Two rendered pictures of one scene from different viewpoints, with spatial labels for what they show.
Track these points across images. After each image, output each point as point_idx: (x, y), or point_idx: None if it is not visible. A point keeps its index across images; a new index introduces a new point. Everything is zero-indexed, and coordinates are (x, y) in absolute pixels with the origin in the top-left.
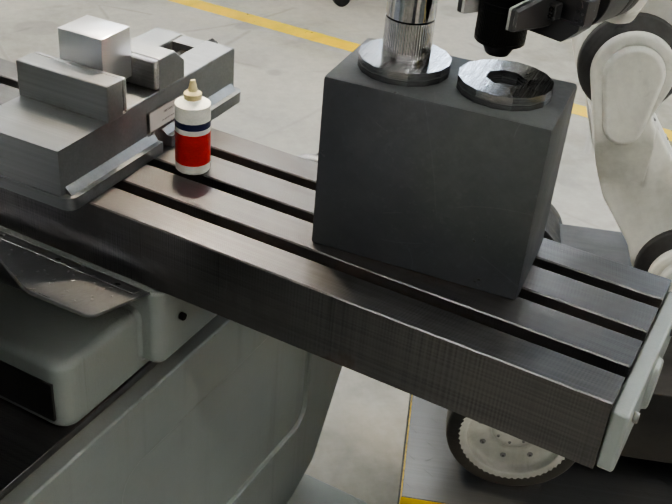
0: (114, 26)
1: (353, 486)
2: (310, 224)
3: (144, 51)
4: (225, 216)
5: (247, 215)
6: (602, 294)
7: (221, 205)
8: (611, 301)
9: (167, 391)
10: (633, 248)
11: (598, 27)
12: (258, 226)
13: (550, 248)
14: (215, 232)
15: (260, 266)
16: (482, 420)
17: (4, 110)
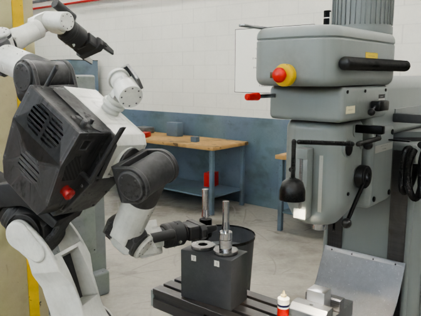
0: (312, 289)
1: None
2: (246, 303)
3: (302, 300)
4: (271, 306)
5: (264, 306)
6: (175, 286)
7: (272, 309)
8: (174, 284)
9: None
10: None
11: (109, 313)
12: (261, 303)
13: (179, 295)
14: (274, 302)
15: (261, 294)
16: None
17: (344, 304)
